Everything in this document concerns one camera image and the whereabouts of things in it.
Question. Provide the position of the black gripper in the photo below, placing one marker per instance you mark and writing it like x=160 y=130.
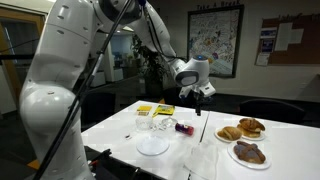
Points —
x=196 y=95

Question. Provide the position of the white paper napkin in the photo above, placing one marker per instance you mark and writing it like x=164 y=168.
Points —
x=201 y=160

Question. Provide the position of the white round plate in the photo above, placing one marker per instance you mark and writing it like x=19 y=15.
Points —
x=220 y=139
x=152 y=145
x=248 y=165
x=259 y=136

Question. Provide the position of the small clear glass bowl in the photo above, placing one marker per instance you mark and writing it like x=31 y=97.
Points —
x=170 y=122

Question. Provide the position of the large white paper sheet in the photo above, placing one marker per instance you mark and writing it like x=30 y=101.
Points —
x=286 y=36

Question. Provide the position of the framed colourful poster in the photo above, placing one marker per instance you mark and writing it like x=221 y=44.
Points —
x=215 y=40

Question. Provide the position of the purple container with red lid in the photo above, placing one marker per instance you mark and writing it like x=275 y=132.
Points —
x=184 y=129

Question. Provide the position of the blue flyer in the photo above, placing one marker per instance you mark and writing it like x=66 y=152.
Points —
x=268 y=33
x=267 y=45

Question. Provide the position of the green potted plant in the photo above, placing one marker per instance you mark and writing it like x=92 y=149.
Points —
x=151 y=63

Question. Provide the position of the yellow sticky note pad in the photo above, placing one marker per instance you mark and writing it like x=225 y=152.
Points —
x=144 y=108

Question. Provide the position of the coloured sticky flag pad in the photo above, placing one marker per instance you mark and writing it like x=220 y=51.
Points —
x=143 y=113

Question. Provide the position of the green yellow crayon box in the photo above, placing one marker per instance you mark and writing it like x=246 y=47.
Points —
x=164 y=110

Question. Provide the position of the golden croissant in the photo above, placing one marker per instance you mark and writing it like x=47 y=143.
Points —
x=252 y=124
x=248 y=133

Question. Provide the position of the black tripod pole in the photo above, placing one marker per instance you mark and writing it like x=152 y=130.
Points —
x=85 y=90

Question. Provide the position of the small white paper sheet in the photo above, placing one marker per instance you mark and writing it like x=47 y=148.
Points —
x=262 y=59

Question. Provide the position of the small binder clip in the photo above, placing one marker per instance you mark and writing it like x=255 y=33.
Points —
x=128 y=136

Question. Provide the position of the small clear glass piece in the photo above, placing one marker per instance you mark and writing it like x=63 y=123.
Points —
x=158 y=126

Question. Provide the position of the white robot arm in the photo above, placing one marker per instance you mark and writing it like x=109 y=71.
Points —
x=60 y=83

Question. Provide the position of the dark chocolate bread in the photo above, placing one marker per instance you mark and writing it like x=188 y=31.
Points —
x=249 y=152

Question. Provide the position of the brown cork board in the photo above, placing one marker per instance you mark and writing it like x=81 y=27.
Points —
x=310 y=50

